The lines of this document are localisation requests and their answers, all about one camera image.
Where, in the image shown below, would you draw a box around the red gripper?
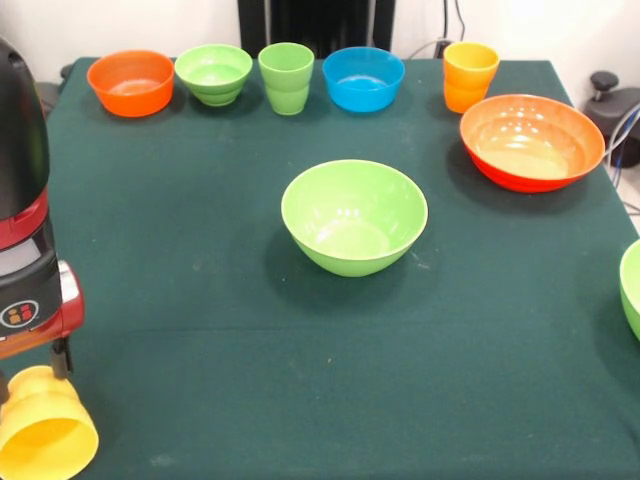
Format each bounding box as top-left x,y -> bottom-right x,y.
0,262 -> 86,407

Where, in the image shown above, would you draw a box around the yellow plastic cup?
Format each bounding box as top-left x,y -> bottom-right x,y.
443,42 -> 501,115
0,365 -> 100,480

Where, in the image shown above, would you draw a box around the large green plastic bowl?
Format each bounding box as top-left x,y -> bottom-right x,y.
618,239 -> 640,344
280,159 -> 430,279

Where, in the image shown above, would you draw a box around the dark green table cloth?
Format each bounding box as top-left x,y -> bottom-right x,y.
0,57 -> 640,480

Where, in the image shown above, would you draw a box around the small orange plastic bowl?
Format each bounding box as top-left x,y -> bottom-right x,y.
86,49 -> 177,118

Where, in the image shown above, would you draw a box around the small green plastic bowl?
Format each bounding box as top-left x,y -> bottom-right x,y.
174,43 -> 254,107

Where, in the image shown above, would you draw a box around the green plastic cup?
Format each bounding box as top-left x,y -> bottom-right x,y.
257,42 -> 316,117

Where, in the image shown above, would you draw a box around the blue plastic bowl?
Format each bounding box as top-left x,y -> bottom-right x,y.
321,46 -> 406,113

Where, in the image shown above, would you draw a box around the large orange plastic bowl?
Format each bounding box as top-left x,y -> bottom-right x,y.
459,93 -> 607,194

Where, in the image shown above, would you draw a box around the black knobbed equipment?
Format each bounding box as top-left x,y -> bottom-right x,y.
584,71 -> 640,169

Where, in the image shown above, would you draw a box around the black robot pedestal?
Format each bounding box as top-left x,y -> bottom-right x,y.
237,0 -> 396,60

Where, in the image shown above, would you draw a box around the thin black cable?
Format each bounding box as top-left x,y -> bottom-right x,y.
452,0 -> 469,45

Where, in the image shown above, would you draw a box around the blue and white cables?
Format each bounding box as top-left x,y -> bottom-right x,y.
602,102 -> 640,191

